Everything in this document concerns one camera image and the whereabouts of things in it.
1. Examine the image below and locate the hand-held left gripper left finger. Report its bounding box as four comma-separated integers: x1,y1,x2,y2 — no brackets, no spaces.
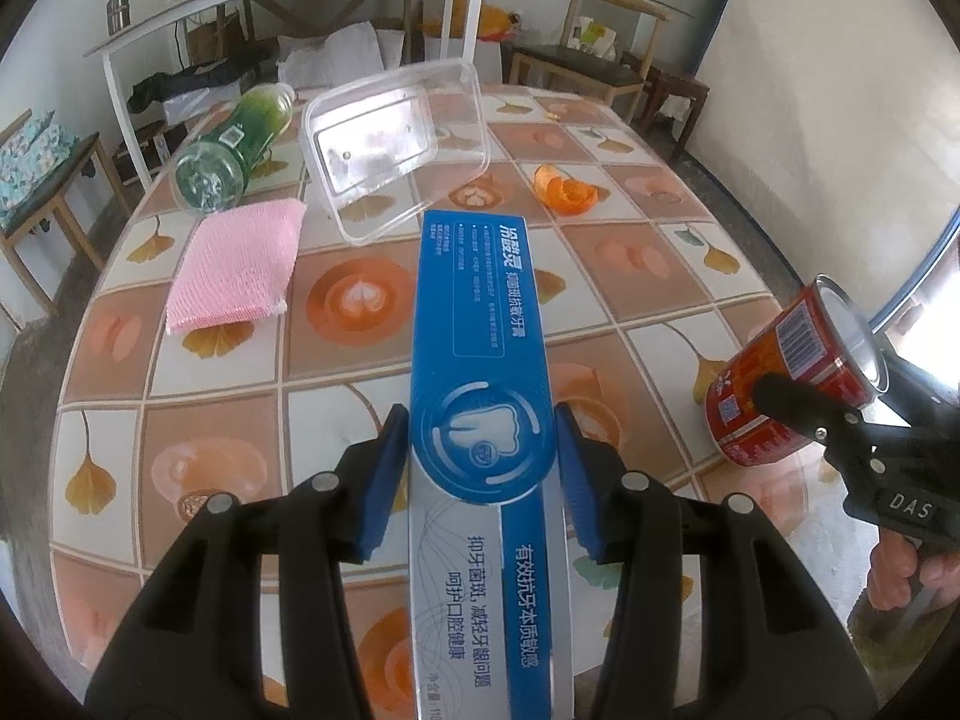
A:
84,403,412,720

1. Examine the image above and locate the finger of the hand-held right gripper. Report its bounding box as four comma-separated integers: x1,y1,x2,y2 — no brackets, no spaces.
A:
752,373,871,458
874,341,960,425

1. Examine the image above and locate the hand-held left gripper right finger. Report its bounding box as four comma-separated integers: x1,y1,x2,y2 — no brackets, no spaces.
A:
553,403,878,720

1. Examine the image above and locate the red drink can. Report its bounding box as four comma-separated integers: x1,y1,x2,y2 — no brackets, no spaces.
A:
705,276,890,468

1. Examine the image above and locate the blue toothpaste box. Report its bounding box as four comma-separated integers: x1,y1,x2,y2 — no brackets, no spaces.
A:
407,208,578,720

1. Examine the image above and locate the pink sponge cloth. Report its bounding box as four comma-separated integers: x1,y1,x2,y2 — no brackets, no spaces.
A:
165,199,308,336

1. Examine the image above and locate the clear plastic food container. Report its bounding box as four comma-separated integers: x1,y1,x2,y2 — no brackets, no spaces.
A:
298,60,492,245

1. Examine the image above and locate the green plastic bottle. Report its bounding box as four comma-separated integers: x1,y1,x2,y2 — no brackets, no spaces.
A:
174,84,297,212

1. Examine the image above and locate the person's right hand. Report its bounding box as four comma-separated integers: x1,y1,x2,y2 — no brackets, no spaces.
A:
870,532,960,616

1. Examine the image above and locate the tile pattern tablecloth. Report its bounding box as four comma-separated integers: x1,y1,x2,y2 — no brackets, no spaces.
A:
52,82,826,720

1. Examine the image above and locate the curled orange peel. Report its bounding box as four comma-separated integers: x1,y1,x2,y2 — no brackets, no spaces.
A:
532,163,601,211

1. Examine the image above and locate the dark wooden stool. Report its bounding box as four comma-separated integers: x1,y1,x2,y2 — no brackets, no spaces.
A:
641,52,710,158

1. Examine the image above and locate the light wooden chair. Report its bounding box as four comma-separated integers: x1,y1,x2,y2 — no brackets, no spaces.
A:
510,0,695,125

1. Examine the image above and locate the green white packet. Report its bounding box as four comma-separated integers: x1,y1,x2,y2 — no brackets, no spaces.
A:
577,19,620,57

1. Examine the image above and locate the black bag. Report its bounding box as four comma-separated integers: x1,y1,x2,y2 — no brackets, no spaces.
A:
127,64,260,117

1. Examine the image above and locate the yellow plastic bag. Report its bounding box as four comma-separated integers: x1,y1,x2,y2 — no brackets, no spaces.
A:
476,4,522,42

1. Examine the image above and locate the floral cushion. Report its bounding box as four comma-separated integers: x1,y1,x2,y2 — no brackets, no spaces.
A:
0,111,80,211

